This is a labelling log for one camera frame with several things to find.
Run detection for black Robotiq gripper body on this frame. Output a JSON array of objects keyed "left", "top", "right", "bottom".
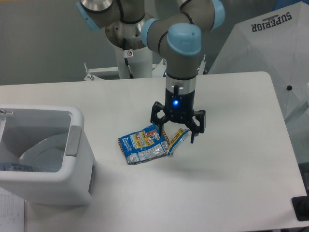
[{"left": 164, "top": 89, "right": 195, "bottom": 124}]

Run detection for clear crushed plastic bottle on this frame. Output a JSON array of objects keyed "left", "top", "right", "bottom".
[{"left": 0, "top": 162, "right": 35, "bottom": 172}]

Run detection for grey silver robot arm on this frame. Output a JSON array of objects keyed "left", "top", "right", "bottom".
[{"left": 76, "top": 0, "right": 225, "bottom": 137}]

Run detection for white trash can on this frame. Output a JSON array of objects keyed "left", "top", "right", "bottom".
[{"left": 0, "top": 104, "right": 96, "bottom": 205}]

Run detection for blue snack wrapper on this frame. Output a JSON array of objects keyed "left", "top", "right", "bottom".
[{"left": 118, "top": 124, "right": 190, "bottom": 165}]

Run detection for white Superior umbrella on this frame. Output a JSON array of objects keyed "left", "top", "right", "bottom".
[{"left": 209, "top": 1, "right": 309, "bottom": 118}]

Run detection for black device at edge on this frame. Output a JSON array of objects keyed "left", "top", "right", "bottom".
[{"left": 291, "top": 196, "right": 309, "bottom": 221}]

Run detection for printed paper sheet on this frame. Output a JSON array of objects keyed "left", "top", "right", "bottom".
[{"left": 0, "top": 188, "right": 25, "bottom": 232}]

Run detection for white mounting bracket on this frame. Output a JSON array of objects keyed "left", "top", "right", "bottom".
[{"left": 84, "top": 55, "right": 209, "bottom": 81}]

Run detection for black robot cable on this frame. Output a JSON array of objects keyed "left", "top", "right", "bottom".
[{"left": 122, "top": 37, "right": 135, "bottom": 79}]

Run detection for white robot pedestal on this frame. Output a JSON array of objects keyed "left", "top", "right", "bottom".
[{"left": 114, "top": 46, "right": 153, "bottom": 79}]

